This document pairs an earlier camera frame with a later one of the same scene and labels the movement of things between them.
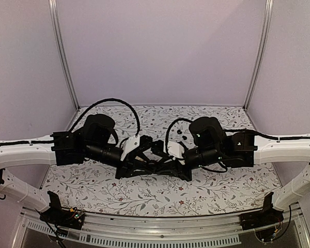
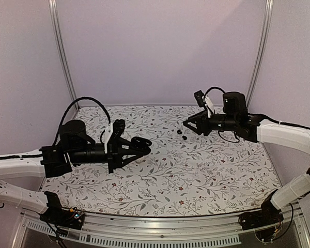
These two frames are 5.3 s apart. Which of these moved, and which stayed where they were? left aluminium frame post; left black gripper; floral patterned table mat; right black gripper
Moved: right black gripper; left black gripper
Stayed: left aluminium frame post; floral patterned table mat
